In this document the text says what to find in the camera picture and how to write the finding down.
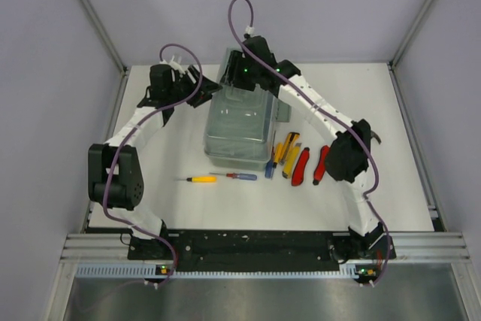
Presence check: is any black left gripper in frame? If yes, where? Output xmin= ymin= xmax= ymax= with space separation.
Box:
xmin=168 ymin=66 xmax=223 ymax=109

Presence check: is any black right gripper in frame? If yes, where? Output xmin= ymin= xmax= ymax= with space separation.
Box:
xmin=219 ymin=53 xmax=259 ymax=93

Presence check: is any green translucent tool box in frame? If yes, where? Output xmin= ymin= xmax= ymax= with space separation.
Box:
xmin=204 ymin=48 xmax=292 ymax=171

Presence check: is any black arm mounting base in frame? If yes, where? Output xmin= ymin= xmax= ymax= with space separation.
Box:
xmin=128 ymin=229 xmax=396 ymax=273

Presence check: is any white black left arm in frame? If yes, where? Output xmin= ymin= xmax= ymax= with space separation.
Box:
xmin=87 ymin=61 xmax=222 ymax=259

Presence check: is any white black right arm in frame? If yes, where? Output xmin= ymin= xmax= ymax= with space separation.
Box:
xmin=225 ymin=35 xmax=387 ymax=258

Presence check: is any yellow black utility knife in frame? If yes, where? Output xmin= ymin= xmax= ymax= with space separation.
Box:
xmin=279 ymin=132 xmax=300 ymax=165

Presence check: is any red utility knife left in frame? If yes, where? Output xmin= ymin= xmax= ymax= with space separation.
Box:
xmin=291 ymin=147 xmax=310 ymax=186

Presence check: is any red utility knife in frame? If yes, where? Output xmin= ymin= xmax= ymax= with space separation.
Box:
xmin=313 ymin=145 xmax=330 ymax=186
xmin=291 ymin=147 xmax=310 ymax=186

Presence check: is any red utility knife right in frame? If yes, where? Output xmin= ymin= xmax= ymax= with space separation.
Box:
xmin=313 ymin=145 xmax=330 ymax=186

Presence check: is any yellow handled screwdriver upper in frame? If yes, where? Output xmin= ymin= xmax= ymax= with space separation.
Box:
xmin=273 ymin=143 xmax=283 ymax=168

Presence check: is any yellow handled screwdriver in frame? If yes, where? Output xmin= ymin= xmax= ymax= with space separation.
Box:
xmin=178 ymin=175 xmax=217 ymax=183
xmin=273 ymin=143 xmax=283 ymax=168

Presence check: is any yellow handled screwdriver lower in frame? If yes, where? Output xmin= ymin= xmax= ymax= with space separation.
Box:
xmin=178 ymin=175 xmax=217 ymax=183

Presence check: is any blue handled screwdriver lower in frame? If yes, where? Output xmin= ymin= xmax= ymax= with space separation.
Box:
xmin=211 ymin=172 xmax=258 ymax=181

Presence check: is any blue handled screwdriver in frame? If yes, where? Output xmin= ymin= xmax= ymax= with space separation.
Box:
xmin=211 ymin=172 xmax=258 ymax=181
xmin=265 ymin=132 xmax=276 ymax=179

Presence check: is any blue handled screwdriver upper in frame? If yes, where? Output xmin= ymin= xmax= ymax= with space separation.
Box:
xmin=265 ymin=132 xmax=276 ymax=179

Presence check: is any aluminium frame post right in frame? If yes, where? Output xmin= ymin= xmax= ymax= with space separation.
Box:
xmin=389 ymin=0 xmax=461 ymax=70

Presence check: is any aluminium frame post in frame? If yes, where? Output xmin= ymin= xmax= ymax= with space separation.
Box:
xmin=389 ymin=0 xmax=461 ymax=70
xmin=78 ymin=0 xmax=127 ymax=74

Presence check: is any aluminium frame post left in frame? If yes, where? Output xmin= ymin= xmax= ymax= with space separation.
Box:
xmin=78 ymin=0 xmax=127 ymax=74

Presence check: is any aluminium front rail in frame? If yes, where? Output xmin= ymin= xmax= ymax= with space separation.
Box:
xmin=61 ymin=230 xmax=470 ymax=270

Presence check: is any grey slotted cable duct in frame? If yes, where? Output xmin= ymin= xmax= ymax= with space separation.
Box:
xmin=75 ymin=260 xmax=362 ymax=280

